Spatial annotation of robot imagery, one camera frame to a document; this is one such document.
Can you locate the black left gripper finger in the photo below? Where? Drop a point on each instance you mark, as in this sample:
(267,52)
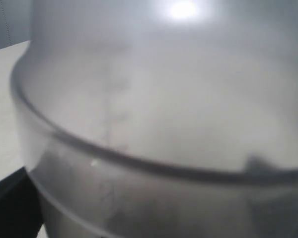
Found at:
(20,213)

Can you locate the clear plastic bottle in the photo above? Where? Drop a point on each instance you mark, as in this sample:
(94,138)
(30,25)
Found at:
(161,118)

